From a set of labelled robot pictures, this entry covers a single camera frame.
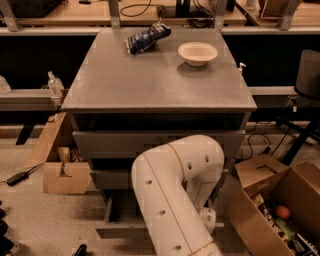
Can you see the cardboard box right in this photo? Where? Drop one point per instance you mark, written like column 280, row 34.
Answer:
column 295, row 187

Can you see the cardboard box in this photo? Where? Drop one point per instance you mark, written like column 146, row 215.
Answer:
column 295, row 187
column 70, row 178

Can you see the small pump bottle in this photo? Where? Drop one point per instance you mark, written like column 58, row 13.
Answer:
column 241, row 67

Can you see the black office chair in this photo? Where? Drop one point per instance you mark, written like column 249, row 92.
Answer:
column 308, row 86

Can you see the grey drawer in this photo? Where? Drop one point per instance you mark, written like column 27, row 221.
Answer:
column 129, row 143
column 122, row 218
column 112, row 179

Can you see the clear plastic bottle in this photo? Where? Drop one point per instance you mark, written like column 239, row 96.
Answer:
column 55, row 84

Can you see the grey bottom drawer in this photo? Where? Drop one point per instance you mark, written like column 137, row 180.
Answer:
column 122, row 218

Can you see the black object floor bottom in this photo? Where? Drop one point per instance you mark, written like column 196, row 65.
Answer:
column 81, row 251

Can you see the cardboard box left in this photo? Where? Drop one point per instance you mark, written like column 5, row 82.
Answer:
column 70, row 178

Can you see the grey top drawer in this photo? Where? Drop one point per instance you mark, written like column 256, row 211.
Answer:
column 129, row 143

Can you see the black power adapter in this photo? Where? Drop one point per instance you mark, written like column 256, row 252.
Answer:
column 15, row 179

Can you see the blue chip bag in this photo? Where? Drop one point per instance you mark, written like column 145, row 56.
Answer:
column 142, row 40

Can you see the grey middle drawer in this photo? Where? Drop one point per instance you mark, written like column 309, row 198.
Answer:
column 112, row 179

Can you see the red apple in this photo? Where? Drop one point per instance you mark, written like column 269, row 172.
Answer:
column 282, row 212

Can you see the grey drawer cabinet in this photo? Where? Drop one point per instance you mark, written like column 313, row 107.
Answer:
column 156, row 90

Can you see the green snack packet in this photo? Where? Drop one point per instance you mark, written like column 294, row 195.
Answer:
column 287, row 234

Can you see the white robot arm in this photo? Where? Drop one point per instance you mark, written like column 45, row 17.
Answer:
column 171, row 183

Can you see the white paper bowl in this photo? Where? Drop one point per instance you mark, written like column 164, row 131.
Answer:
column 197, row 53

